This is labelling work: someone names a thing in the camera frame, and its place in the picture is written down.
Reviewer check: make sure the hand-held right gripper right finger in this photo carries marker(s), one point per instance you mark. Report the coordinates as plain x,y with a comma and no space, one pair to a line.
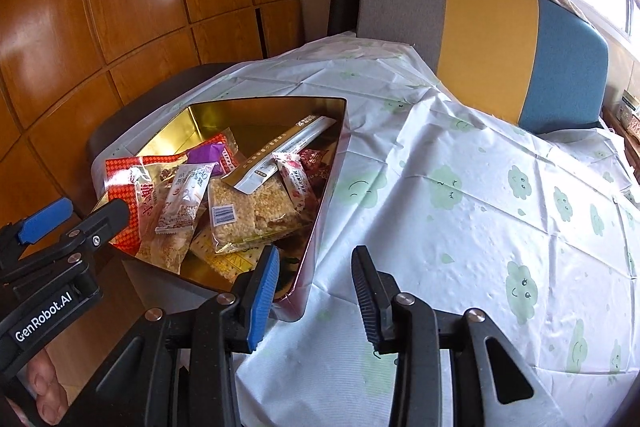
370,302

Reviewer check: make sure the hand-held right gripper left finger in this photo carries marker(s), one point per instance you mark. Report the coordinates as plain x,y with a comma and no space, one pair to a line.
265,297

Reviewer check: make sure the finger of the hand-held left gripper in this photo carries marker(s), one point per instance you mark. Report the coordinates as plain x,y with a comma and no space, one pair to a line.
45,219
105,222

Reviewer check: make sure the large red checkered snack bag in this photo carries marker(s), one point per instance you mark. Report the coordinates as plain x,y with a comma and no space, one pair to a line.
125,187

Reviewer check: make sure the yellow cracker packet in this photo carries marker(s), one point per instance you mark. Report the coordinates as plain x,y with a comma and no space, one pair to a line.
225,264

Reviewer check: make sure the clear golden biscuit packet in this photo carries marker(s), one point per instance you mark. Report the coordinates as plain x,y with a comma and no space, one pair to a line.
160,252

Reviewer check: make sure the beige white snack packet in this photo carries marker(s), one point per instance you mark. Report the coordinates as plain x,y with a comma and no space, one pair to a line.
182,202

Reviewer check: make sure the clear puffed rice packet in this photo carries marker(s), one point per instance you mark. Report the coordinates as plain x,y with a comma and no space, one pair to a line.
245,212

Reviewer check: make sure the white red snack packet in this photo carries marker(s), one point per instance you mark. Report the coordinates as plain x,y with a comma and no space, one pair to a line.
295,182

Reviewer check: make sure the purple snack packet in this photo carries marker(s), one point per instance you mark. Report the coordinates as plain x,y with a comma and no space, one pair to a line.
207,152

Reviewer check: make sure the red candy with gold emblem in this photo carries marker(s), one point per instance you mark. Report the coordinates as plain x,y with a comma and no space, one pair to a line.
312,159

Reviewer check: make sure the long gold white packet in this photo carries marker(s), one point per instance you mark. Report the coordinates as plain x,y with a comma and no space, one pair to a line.
280,147

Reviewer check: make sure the red box with gold inside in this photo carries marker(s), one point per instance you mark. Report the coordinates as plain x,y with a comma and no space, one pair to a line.
225,117

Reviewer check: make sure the person's left hand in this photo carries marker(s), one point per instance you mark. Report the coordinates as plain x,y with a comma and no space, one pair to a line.
45,387

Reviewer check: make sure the white tablecloth with green clouds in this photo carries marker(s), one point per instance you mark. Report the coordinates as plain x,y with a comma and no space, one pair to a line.
475,217

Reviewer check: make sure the grey yellow blue chair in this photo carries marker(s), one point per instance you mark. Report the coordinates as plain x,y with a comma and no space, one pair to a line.
490,37

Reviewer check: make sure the wooden side table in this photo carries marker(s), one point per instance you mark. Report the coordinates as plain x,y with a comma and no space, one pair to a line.
625,147

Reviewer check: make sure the woven tissue box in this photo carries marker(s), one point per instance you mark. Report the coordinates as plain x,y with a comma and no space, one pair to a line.
632,117

